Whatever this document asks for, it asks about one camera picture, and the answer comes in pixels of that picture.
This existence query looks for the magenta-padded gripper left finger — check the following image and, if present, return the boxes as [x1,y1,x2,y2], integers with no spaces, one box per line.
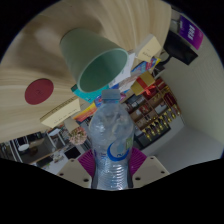
[56,148,98,190]

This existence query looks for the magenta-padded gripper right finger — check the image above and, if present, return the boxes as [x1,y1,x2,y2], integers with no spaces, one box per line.
[128,147,170,189]

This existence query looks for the clear plastic water bottle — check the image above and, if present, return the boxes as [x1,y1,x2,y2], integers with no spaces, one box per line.
[87,88,136,191]

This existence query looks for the potted pink flowers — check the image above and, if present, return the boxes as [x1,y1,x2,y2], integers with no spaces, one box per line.
[68,125,88,146]

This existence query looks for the wooden shelf unit with trophies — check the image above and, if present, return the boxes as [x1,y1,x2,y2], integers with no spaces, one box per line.
[125,77,183,149]

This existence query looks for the orange book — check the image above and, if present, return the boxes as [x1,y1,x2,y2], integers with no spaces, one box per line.
[72,101,98,123]

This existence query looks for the teal book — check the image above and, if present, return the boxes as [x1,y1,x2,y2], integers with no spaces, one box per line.
[70,83,108,104]

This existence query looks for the yellow gift box red ribbon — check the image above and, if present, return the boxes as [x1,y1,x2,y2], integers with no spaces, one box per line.
[130,70,157,97]

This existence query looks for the flat round red coaster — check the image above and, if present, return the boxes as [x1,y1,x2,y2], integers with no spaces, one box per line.
[24,78,55,106]

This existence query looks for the blue printed book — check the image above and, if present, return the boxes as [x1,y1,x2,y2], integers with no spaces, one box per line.
[131,57,162,74]

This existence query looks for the beige book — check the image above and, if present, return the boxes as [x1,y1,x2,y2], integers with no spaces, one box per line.
[134,33,163,63]

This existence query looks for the pale green cup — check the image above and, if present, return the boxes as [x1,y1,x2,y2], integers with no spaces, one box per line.
[59,27,129,94]

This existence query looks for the black office chair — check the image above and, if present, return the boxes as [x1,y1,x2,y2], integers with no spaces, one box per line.
[163,29,199,66]

